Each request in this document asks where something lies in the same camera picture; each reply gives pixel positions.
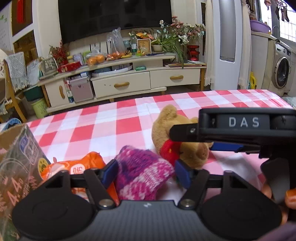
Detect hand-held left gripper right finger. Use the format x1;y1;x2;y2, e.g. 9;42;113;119
174;159;260;209

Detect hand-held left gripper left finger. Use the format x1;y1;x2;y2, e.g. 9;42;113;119
35;159;120;209

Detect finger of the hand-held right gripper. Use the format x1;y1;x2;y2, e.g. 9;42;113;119
209;142;260;154
169;123;200;142

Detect brown teddy bear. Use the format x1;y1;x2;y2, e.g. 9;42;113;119
151;105;214;169

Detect magenta knit hat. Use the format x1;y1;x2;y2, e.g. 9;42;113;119
114;146;175;201

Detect orange tissue packet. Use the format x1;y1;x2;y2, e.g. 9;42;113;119
40;152;121;207

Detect cardboard box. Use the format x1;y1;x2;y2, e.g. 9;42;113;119
0;123;52;241

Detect person's right hand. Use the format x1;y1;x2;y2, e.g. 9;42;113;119
261;182;296;226

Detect red checkered tablecloth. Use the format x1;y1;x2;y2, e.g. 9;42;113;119
0;89;293;209

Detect yellow toy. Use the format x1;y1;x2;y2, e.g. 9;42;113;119
249;72;257;90

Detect stack of books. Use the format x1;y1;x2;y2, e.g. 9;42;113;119
163;61;207;67

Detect grey blanket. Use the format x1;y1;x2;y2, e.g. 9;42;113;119
281;96;296;109

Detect red vase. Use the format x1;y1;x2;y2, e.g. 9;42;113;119
187;45;200;63

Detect cream tv cabinet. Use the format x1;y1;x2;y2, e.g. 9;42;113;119
37;53;207;114

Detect pink storage box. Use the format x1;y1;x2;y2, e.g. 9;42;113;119
69;78;94;103

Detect potted spider plant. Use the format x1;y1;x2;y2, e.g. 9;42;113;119
151;32;185;69

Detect light green bin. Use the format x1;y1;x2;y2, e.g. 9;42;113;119
31;98;48;118

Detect white tower air conditioner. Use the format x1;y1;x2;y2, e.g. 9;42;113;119
209;0;243;91

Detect silver washing machine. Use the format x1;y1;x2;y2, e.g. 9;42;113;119
270;42;292;90

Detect person's purple clothing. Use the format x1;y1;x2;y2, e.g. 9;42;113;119
259;221;296;241

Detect green bottle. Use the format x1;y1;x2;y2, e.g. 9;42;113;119
130;32;138;54

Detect artificial flower bouquet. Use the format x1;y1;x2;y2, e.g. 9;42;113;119
159;16;206;45

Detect bag of oranges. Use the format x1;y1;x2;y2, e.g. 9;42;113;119
106;52;125;61
86;54;105;66

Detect dark green box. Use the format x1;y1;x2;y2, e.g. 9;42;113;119
24;86;44;102

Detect red box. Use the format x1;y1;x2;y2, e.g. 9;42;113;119
58;61;81;73

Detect clear plastic bag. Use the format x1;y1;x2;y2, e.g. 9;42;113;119
106;27;126;55

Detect purple basin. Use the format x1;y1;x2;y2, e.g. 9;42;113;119
250;20;271;32

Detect wooden chair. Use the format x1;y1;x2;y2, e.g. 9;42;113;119
3;59;28;123

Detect white framed ornament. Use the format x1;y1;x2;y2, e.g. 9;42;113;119
40;56;59;76

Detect red berry branches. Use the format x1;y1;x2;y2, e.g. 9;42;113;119
49;40;68;65

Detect black television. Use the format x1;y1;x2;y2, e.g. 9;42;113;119
58;0;173;44

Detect white lace chair cover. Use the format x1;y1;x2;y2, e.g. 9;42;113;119
5;51;28;92

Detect hanging clothes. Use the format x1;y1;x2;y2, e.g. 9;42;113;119
265;0;290;22

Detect wooden picture frame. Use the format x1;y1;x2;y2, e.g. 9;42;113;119
137;39;152;56

